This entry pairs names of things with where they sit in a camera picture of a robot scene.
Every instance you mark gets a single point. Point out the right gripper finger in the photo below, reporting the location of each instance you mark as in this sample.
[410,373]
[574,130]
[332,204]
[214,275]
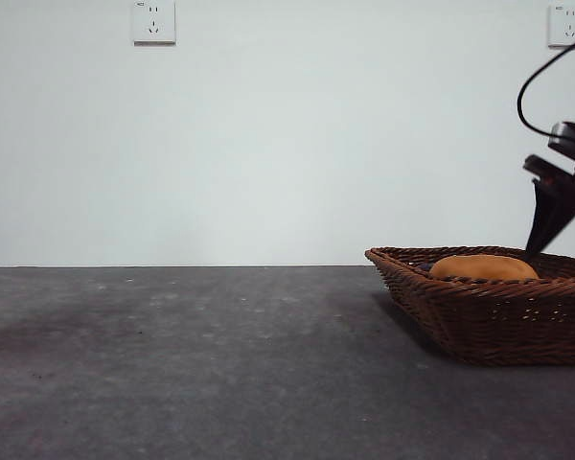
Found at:
[548,215]

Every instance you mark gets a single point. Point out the brown potato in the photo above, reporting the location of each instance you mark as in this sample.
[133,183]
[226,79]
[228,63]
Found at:
[484,267]

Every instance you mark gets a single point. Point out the brown wicker basket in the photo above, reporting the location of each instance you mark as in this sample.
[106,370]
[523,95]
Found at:
[498,326]

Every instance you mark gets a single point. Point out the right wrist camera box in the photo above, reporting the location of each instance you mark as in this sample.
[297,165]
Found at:
[568,139]

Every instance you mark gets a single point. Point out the white wall socket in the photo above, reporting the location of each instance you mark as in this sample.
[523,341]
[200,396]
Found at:
[563,26]
[154,24]

